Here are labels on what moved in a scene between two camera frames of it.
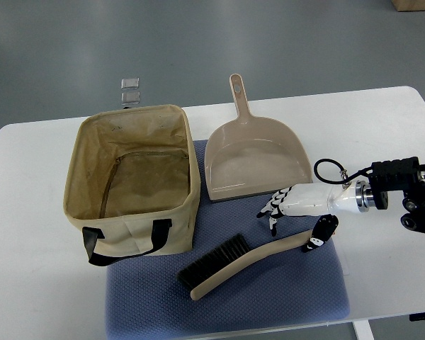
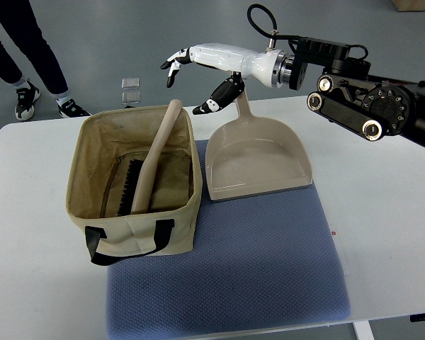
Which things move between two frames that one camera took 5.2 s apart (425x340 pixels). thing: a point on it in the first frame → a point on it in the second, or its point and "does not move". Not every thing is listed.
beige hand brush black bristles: (231, 258) → (139, 173)
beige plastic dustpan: (251, 155) does not move
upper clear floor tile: (130, 83) does not move
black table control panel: (424, 315) does not move
